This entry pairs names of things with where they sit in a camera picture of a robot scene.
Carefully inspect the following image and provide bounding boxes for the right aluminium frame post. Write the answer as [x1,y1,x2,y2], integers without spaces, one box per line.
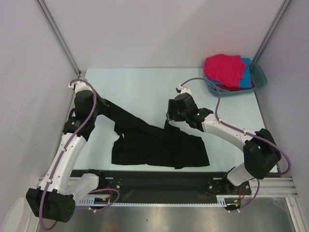
[253,0,293,62]

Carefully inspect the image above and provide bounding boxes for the blue t shirt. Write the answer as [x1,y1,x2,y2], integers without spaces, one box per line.
[204,54,254,91]

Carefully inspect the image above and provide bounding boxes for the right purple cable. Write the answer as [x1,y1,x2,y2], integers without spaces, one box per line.
[180,77,292,213]

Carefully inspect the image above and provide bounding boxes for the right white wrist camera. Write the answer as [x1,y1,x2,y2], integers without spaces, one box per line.
[176,85,192,95]

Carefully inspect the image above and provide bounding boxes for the right white cable duct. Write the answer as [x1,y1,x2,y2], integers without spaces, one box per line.
[216,195,241,208]

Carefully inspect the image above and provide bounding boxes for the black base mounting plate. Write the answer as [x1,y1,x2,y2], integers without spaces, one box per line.
[70,169,253,203]

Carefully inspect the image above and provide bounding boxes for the pink t shirt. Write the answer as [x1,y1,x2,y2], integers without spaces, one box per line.
[204,54,247,87]

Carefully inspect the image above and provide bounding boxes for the aluminium front rail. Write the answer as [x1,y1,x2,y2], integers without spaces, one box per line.
[249,177,298,198]

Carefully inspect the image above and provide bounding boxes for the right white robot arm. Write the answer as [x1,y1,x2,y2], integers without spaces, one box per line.
[167,93,281,194]

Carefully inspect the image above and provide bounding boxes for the left aluminium frame post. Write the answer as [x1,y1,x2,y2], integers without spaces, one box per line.
[35,0,81,76]

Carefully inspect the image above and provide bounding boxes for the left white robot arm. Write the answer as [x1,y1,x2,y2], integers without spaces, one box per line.
[26,90,108,222]

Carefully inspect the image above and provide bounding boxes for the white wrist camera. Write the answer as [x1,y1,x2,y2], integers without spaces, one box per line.
[176,85,192,95]
[69,79,93,94]

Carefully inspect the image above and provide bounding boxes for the white cable duct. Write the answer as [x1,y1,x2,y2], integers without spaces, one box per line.
[216,195,241,208]
[76,195,111,207]

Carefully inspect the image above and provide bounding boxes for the teal plastic basket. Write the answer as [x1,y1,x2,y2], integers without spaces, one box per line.
[203,58,267,97]

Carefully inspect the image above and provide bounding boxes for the black t shirt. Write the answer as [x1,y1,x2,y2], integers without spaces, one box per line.
[103,101,210,169]

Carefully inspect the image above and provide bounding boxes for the aluminium frame post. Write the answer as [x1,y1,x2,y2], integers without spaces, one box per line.
[35,0,81,76]
[253,0,293,62]

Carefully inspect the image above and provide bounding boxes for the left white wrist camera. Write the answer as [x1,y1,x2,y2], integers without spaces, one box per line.
[69,79,93,94]

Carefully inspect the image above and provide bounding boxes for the left white cable duct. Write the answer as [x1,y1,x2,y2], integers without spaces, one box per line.
[76,195,111,207]

